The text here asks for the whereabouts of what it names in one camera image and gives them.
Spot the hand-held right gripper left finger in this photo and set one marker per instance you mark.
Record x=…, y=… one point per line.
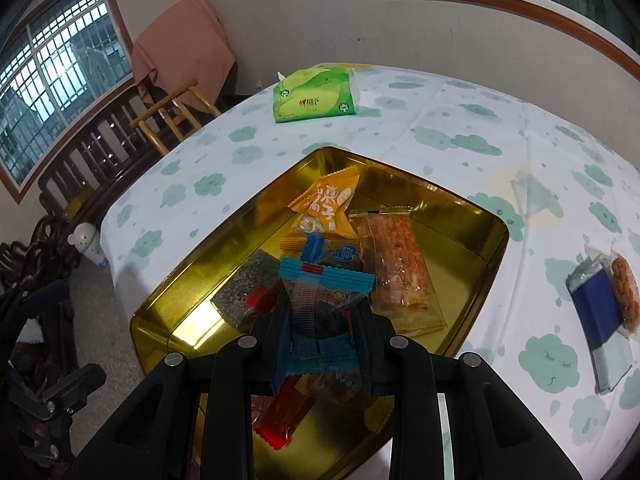
x=281, y=355

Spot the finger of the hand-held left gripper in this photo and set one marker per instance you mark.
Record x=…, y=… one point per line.
x=55, y=400

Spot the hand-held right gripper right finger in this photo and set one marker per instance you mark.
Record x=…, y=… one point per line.
x=365, y=355

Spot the light blue candy packet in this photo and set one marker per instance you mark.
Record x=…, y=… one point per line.
x=320, y=310

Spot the red snack packet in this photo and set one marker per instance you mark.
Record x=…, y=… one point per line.
x=280, y=415

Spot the dark speckled packet red label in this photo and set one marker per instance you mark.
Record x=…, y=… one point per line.
x=240, y=290

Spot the clear orange printed snack packet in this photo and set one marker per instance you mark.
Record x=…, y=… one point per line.
x=400, y=265

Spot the small blue round-logo packet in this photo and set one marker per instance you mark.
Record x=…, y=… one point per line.
x=332, y=252

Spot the red and gold tin box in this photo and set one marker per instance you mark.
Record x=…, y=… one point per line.
x=425, y=210

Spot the dark carved wooden chair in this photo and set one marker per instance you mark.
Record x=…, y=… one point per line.
x=45, y=240

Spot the white bear-shaped bottle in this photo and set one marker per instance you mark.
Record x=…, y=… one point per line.
x=87, y=242

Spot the yellow seat cushion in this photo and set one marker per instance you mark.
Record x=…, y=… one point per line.
x=82, y=206

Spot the navy blue snack packet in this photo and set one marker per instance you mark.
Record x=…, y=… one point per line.
x=595, y=315

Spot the pale blue snack packet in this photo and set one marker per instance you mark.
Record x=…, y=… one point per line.
x=612, y=370

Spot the green tissue pack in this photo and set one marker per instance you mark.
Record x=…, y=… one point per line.
x=310, y=97

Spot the white cloud-print tablecloth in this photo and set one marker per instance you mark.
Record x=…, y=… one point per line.
x=450, y=110

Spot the light wooden chair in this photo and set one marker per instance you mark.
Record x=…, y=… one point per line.
x=175, y=107

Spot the clear packet with orange cake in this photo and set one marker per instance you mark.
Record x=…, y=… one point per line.
x=625, y=285

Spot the pink cloth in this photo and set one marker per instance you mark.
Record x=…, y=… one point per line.
x=185, y=40

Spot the wood-framed window with bars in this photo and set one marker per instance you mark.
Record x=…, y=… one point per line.
x=55, y=70

